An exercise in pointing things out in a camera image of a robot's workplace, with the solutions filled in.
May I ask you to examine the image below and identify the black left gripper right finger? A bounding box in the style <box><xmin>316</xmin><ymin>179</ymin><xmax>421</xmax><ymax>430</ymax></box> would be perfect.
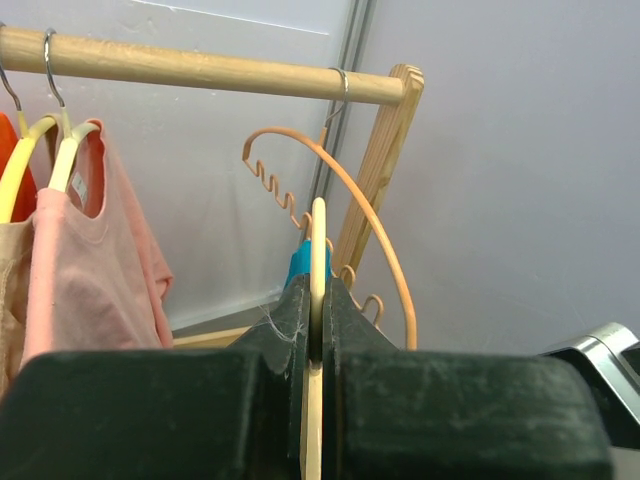
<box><xmin>322</xmin><ymin>279</ymin><xmax>614</xmax><ymax>479</ymax></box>

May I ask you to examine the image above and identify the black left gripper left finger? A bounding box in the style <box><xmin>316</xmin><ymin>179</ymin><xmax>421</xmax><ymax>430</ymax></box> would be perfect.
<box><xmin>1</xmin><ymin>276</ymin><xmax>310</xmax><ymax>479</ymax></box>

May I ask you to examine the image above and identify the cream wooden hanger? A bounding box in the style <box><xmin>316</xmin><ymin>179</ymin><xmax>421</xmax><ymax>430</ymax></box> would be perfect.
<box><xmin>300</xmin><ymin>197</ymin><xmax>327</xmax><ymax>480</ymax></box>

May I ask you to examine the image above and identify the teal blue t shirt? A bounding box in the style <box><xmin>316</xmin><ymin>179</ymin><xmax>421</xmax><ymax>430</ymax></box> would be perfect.
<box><xmin>284</xmin><ymin>240</ymin><xmax>332</xmax><ymax>288</ymax></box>

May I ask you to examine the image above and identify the orange wavy metal hanger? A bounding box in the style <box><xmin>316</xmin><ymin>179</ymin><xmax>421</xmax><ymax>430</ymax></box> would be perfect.
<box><xmin>241</xmin><ymin>64</ymin><xmax>424</xmax><ymax>350</ymax></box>

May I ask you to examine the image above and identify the pink t shirt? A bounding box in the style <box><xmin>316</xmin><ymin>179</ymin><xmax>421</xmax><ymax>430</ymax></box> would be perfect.
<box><xmin>22</xmin><ymin>120</ymin><xmax>173</xmax><ymax>363</ymax></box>

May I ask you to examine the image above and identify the beige t shirt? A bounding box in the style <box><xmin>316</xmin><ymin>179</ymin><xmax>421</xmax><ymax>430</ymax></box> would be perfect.
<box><xmin>0</xmin><ymin>127</ymin><xmax>66</xmax><ymax>396</ymax></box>

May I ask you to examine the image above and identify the orange red t shirt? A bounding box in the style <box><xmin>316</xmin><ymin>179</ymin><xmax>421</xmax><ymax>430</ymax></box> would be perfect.
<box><xmin>1</xmin><ymin>113</ymin><xmax>36</xmax><ymax>224</ymax></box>

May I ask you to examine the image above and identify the yellow hanger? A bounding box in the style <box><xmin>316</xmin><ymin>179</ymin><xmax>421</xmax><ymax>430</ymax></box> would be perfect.
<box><xmin>0</xmin><ymin>22</ymin><xmax>64</xmax><ymax>224</ymax></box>

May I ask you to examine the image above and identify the wooden clothes rack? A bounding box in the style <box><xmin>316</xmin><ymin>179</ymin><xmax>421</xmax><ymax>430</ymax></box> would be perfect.
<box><xmin>1</xmin><ymin>27</ymin><xmax>424</xmax><ymax>330</ymax></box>

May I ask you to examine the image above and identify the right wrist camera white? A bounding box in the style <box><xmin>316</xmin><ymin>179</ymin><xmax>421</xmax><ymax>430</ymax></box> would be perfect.
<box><xmin>543</xmin><ymin>322</ymin><xmax>639</xmax><ymax>450</ymax></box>

